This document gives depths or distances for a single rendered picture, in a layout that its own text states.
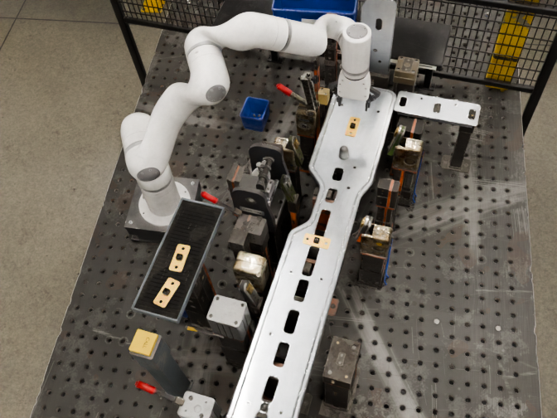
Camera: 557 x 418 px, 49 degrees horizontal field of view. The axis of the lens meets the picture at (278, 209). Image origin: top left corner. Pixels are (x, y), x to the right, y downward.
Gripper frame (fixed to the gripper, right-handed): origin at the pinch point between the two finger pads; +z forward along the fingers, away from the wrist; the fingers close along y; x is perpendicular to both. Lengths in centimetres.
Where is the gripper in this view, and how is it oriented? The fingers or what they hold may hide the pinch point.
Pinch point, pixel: (353, 104)
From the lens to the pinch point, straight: 209.1
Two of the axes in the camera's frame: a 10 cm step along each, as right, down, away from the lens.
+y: 9.5, 2.2, -2.1
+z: 0.7, 5.2, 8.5
